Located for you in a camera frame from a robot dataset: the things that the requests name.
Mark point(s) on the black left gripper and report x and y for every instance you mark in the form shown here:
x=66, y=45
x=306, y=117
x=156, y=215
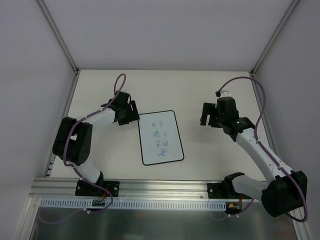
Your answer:
x=130, y=113

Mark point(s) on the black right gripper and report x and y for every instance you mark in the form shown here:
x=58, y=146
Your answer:
x=210, y=116

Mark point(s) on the white whiteboard black frame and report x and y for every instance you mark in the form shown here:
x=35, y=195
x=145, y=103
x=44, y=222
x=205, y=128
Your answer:
x=159, y=136

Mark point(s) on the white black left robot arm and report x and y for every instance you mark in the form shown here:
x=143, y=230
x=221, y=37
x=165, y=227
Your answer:
x=73, y=140

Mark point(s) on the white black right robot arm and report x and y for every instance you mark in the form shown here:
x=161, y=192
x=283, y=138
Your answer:
x=284, y=189

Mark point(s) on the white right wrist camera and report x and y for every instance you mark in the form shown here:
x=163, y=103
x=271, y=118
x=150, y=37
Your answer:
x=225, y=93

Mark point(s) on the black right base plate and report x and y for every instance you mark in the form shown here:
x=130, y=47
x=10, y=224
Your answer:
x=219, y=190

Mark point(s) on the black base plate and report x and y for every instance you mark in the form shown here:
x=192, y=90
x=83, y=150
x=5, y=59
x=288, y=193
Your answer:
x=219, y=190
x=84, y=189

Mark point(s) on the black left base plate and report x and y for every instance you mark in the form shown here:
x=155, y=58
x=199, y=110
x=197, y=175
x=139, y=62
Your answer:
x=84, y=189

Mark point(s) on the white slotted cable duct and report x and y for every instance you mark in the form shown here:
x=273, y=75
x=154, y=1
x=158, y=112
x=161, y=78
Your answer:
x=131, y=204

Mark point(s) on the aluminium front rail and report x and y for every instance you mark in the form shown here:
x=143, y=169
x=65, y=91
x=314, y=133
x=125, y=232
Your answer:
x=129, y=189

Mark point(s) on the right aluminium frame post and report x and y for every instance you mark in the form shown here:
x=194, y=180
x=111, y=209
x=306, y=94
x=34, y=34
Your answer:
x=275, y=35

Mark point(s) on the aluminium frame post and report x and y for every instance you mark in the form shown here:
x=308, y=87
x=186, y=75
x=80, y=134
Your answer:
x=57, y=34
x=275, y=35

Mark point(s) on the left aluminium frame post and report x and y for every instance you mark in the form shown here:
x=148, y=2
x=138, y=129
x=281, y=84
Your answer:
x=57, y=34

